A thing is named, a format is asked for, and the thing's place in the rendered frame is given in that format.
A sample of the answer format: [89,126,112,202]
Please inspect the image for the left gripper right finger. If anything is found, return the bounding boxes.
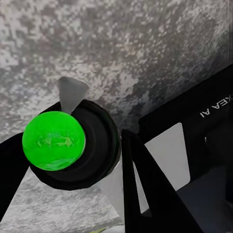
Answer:
[121,130,203,233]

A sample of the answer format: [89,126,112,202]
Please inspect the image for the insectifuge atomizer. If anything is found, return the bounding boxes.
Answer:
[22,77,122,191]

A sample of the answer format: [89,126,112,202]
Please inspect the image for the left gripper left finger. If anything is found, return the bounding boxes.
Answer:
[0,132,30,222]

